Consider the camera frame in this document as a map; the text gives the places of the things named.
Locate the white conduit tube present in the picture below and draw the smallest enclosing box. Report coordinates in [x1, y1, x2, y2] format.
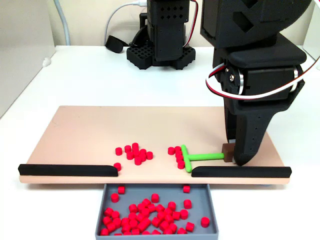
[53, 0, 72, 47]

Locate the white USB cable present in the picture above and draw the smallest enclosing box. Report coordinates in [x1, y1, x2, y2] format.
[104, 0, 150, 47]

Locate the black foam guide rail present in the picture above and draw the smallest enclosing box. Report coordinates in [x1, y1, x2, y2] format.
[191, 165, 293, 179]
[17, 163, 119, 178]

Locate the red white black servo cable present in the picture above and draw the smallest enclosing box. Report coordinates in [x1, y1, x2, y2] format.
[184, 0, 200, 48]
[205, 57, 320, 101]

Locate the tan flat board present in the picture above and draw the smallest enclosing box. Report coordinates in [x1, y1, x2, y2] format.
[19, 105, 292, 186]

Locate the grey rectangular tray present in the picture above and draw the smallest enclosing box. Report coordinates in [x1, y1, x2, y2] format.
[94, 183, 220, 240]

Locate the black strap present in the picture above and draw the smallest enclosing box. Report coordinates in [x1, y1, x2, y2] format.
[104, 34, 131, 55]

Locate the green T-shaped pusher tool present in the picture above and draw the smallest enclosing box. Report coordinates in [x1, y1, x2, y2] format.
[180, 143, 236, 174]

